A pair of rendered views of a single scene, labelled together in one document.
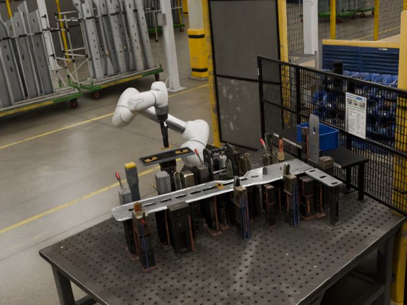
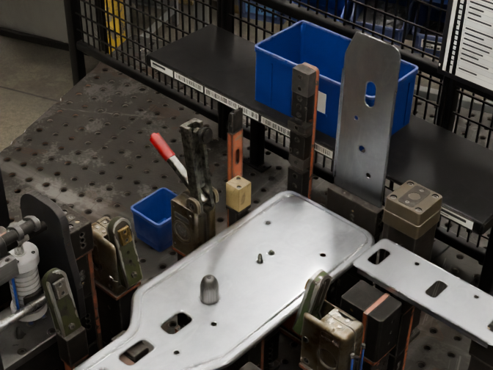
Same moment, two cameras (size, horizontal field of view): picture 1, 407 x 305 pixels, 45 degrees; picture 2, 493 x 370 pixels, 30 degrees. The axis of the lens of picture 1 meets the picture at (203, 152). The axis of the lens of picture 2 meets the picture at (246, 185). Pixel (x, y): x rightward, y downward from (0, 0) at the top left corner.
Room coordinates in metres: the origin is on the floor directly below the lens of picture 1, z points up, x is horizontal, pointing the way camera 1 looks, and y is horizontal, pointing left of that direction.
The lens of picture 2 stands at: (2.02, 0.05, 2.08)
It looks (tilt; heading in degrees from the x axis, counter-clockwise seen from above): 37 degrees down; 333
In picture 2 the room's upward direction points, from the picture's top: 1 degrees clockwise
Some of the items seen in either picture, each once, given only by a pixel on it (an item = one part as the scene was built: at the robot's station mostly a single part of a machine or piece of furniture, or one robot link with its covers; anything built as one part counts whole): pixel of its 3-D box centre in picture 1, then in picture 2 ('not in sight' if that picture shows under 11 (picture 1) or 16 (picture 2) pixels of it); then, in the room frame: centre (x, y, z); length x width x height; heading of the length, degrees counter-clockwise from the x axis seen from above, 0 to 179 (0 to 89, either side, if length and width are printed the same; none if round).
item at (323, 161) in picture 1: (325, 181); (403, 269); (3.06, -0.82, 0.88); 0.08 x 0.08 x 0.36; 21
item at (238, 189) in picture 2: (281, 176); (238, 257); (3.23, -0.54, 0.88); 0.04 x 0.04 x 0.36; 21
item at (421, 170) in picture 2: (316, 145); (325, 114); (3.42, -0.85, 1.02); 0.90 x 0.22 x 0.03; 21
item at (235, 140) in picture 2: (281, 165); (234, 218); (3.26, -0.55, 0.95); 0.03 x 0.01 x 0.50; 111
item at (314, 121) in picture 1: (314, 138); (364, 122); (3.17, -0.77, 1.17); 0.12 x 0.01 x 0.34; 21
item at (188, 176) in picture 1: (189, 198); not in sight; (3.00, 0.12, 0.89); 0.13 x 0.11 x 0.38; 21
